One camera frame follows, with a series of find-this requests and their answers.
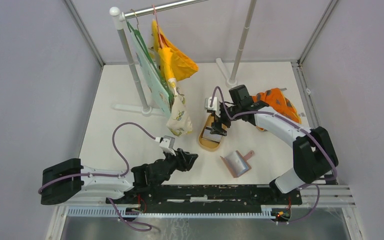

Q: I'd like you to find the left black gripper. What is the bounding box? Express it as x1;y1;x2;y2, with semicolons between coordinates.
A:
163;147;198;177

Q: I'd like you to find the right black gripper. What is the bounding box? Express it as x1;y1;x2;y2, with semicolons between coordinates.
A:
210;103;242;137

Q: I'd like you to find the yellow oval tray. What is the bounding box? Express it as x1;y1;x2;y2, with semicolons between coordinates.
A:
198;115;226;152

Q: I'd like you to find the white black-striped credit card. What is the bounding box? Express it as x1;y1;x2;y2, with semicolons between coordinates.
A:
202;126;223;143

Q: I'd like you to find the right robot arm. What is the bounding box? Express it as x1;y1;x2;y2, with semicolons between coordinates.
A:
204;85;339;204

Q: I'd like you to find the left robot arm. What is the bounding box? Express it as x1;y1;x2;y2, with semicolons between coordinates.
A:
38;148;199;206

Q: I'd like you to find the cream printed garment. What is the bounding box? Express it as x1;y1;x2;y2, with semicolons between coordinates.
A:
166;78;193;137

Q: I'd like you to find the orange patterned cloth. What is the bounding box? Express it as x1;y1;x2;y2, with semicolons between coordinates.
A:
252;88;302;124

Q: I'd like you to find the yellow garment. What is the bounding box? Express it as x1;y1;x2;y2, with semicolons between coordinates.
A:
151;20;199;82

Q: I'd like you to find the green clothes hanger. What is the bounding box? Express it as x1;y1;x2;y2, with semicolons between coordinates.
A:
126;21;174;108

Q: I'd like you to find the light green printed garment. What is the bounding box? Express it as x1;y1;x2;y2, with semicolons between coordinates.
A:
126;22;174;118

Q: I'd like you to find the pink clothes hanger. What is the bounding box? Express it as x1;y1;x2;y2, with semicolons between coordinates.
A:
151;4;163;49

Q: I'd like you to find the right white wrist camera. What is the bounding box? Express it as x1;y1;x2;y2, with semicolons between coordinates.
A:
204;96;220;117

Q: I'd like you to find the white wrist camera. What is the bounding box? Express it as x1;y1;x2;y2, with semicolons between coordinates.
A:
204;96;220;117
159;135;176;156

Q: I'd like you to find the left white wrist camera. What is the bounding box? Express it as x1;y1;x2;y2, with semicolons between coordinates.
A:
159;135;176;156

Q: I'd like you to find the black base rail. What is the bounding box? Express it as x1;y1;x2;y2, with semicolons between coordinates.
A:
113;184;303;214

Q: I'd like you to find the white perforated cable tray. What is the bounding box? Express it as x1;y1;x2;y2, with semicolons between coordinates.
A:
67;206;275;220

